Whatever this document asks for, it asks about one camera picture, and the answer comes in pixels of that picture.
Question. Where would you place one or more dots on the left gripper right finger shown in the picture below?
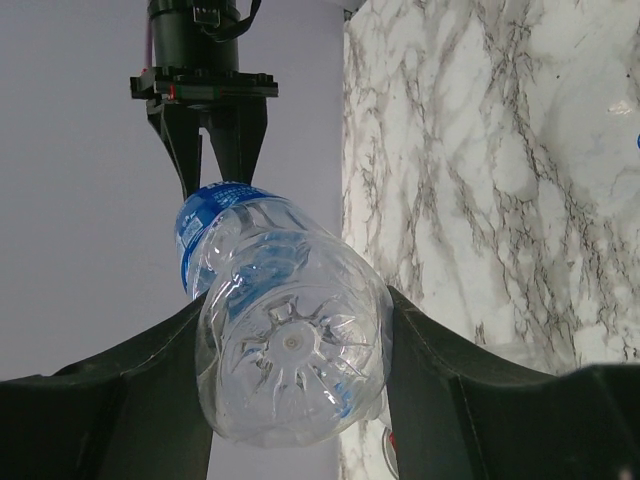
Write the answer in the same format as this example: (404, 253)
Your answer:
(461, 412)

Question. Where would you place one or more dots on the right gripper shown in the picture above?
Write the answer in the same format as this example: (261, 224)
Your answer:
(236, 132)

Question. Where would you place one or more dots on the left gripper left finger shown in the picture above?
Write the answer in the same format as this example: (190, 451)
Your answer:
(130, 412)

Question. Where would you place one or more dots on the blue labelled plastic bottle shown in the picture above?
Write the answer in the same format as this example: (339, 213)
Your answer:
(294, 339)

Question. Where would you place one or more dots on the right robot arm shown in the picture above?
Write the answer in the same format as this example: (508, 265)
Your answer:
(196, 35)

